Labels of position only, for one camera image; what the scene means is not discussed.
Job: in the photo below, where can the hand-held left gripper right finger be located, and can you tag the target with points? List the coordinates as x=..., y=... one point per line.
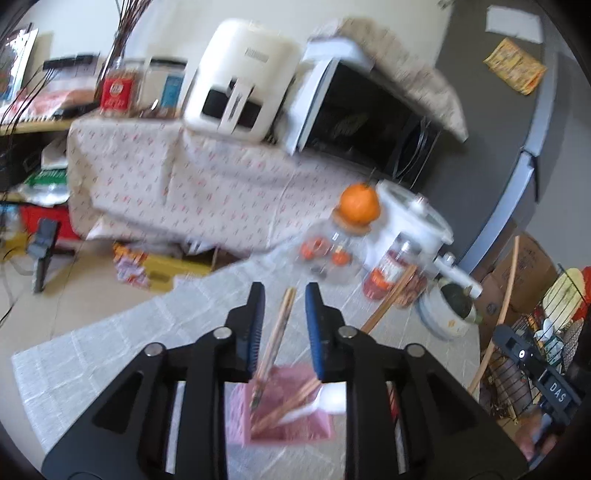
x=313, y=323

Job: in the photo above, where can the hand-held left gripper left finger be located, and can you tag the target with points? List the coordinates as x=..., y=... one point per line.
x=256, y=325

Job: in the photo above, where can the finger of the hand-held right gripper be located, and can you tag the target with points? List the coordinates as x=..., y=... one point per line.
x=515, y=346

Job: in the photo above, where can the wooden chopstick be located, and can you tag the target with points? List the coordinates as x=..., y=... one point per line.
x=385, y=302
x=281, y=413
x=282, y=337
x=286, y=404
x=276, y=344
x=392, y=302

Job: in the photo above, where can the pink utensil holder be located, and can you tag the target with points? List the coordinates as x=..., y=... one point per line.
x=295, y=427

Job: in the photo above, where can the person's right hand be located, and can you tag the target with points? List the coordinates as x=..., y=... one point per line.
x=531, y=436

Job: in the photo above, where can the curved wooden stick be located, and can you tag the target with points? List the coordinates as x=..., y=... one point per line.
x=505, y=300

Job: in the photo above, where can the cardboard box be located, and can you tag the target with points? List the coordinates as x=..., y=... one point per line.
x=531, y=277

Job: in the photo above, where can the small red fruit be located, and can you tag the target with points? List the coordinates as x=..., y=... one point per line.
x=310, y=249
x=340, y=257

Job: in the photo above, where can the green pumpkin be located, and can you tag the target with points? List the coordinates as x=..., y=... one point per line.
x=457, y=300

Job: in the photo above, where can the glass jar with cork lid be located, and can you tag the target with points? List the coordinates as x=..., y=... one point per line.
x=334, y=251

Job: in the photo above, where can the stack of white bowls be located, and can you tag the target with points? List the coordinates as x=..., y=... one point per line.
x=441, y=323

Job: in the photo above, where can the white plastic spoon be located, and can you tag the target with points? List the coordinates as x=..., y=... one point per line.
x=330, y=399

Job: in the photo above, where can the red snack plastic jar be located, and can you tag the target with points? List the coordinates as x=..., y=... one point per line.
x=390, y=267

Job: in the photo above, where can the yellow box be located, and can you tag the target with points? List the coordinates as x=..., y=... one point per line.
x=178, y=272

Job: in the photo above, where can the grey patterned table cloth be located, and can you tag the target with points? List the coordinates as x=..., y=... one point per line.
x=138, y=332

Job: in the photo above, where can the orange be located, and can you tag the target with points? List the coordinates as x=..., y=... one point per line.
x=360, y=205

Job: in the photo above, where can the colourful snack packet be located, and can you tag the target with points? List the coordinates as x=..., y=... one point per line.
x=130, y=267

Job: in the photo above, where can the white rice cooker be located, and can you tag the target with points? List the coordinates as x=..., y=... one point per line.
x=411, y=217

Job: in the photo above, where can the floral tablecloth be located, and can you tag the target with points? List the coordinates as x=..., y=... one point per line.
x=207, y=184

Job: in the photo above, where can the grey refrigerator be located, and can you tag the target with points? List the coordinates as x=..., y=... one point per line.
x=535, y=152

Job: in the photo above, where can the black microwave oven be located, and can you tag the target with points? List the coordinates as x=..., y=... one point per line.
x=364, y=124

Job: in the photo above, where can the black tripod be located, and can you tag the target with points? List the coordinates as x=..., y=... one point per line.
x=44, y=251

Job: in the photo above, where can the red box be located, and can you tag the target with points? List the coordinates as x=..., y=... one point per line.
x=44, y=224

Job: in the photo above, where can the white air fryer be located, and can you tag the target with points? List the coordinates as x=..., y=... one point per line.
x=240, y=78

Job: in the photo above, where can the blue label jar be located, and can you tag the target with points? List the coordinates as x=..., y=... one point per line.
x=168, y=87

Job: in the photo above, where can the green packet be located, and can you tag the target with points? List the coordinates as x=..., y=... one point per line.
x=46, y=180

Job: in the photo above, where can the red label jar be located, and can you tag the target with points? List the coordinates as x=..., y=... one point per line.
x=117, y=90

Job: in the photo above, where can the white box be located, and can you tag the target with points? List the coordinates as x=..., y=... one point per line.
x=332, y=48

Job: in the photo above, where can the yellow paper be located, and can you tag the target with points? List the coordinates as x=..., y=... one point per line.
x=515, y=67

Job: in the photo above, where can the wooden shelf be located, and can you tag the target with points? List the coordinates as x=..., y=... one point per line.
x=32, y=124

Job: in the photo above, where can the white paper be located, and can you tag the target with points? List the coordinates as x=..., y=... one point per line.
x=515, y=23

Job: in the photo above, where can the dried twigs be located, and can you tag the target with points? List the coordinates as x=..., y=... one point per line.
x=124, y=27

